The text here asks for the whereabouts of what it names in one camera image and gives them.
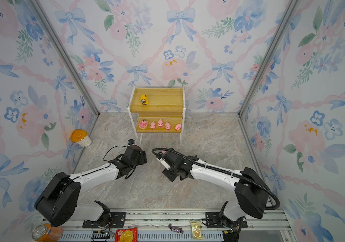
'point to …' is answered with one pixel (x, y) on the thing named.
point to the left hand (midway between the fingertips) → (142, 154)
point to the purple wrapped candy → (175, 229)
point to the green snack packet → (196, 229)
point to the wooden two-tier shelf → (156, 110)
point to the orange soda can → (45, 232)
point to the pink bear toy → (143, 124)
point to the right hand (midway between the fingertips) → (169, 169)
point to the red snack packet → (126, 235)
